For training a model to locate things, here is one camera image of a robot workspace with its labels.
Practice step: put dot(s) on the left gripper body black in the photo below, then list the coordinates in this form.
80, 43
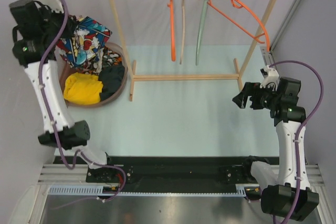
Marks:
56, 22

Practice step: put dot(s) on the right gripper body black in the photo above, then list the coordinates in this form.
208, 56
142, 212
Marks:
264, 99

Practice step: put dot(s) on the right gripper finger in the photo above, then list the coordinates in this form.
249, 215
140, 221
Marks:
250, 88
241, 99

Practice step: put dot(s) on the comic print shorts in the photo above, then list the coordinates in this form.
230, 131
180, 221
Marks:
85, 49

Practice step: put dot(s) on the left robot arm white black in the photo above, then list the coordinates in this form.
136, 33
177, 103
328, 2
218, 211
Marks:
35, 35

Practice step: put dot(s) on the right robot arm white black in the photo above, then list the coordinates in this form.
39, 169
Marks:
288, 193

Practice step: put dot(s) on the pale green hanger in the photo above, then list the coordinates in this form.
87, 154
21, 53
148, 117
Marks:
200, 31

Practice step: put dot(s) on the orange hanger left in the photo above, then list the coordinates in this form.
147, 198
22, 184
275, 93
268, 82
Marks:
173, 46

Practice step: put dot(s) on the beige wooden hanger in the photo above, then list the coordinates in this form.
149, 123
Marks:
183, 31

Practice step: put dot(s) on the orange camouflage print garment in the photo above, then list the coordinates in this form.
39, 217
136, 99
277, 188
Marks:
105, 58

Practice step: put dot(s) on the brown laundry basket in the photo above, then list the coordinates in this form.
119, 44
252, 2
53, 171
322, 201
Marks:
118, 49

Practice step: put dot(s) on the yellow garment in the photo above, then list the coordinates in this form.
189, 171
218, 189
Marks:
82, 89

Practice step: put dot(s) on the dark green garment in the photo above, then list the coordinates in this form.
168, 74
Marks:
111, 78

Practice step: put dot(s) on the wooden clothes rack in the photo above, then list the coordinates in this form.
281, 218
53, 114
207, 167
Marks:
261, 37

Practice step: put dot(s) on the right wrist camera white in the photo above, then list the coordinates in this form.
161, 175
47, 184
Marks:
271, 78

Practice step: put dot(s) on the light blue cable duct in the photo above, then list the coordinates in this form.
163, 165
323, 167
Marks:
105, 190

